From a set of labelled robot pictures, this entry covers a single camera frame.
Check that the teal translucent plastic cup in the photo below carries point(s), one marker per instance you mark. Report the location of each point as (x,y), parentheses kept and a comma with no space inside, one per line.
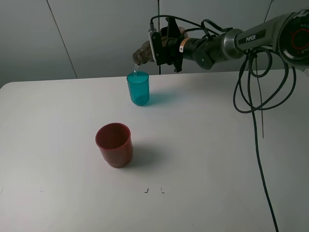
(138,85)

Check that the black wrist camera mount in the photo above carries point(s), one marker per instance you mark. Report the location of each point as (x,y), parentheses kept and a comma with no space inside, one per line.
(157,49)

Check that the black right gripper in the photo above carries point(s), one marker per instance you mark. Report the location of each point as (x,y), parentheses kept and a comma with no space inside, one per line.
(178,48)

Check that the smoky transparent water bottle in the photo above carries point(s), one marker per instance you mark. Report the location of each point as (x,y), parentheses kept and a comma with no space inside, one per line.
(144,54)

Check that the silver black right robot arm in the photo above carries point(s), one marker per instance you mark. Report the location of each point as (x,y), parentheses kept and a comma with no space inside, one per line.
(287,34)

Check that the red plastic cup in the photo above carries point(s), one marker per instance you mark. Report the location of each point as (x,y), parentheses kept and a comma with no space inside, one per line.
(114,142)

